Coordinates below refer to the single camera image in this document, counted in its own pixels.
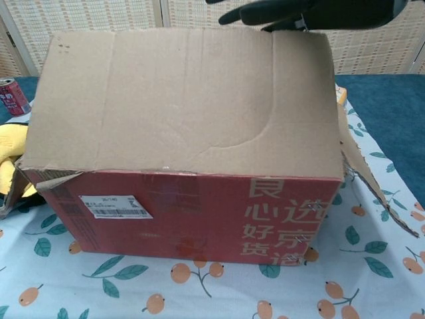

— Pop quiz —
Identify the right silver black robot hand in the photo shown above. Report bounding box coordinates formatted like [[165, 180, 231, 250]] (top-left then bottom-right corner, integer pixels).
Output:
[[205, 0, 408, 33]]

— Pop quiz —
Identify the red cardboard shipping box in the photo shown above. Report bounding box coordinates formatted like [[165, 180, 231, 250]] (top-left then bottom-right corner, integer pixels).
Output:
[[0, 25, 421, 266]]

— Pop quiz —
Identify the orange corgi print tissue pack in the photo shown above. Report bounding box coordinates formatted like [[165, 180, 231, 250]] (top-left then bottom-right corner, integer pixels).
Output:
[[335, 84, 349, 106]]

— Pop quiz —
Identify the woven folding screen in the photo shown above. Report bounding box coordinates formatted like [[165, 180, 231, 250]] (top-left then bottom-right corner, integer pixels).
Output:
[[0, 0, 425, 76]]

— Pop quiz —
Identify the floral fruit print tablecloth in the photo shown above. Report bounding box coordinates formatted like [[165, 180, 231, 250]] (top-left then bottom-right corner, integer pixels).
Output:
[[0, 74, 425, 319]]

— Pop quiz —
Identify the red soda can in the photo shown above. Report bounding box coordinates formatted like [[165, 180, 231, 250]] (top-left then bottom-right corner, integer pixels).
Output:
[[0, 78, 32, 116]]

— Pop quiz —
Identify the yellow and dark cloth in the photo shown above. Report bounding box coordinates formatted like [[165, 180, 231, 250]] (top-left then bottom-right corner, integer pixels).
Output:
[[0, 122, 46, 204]]

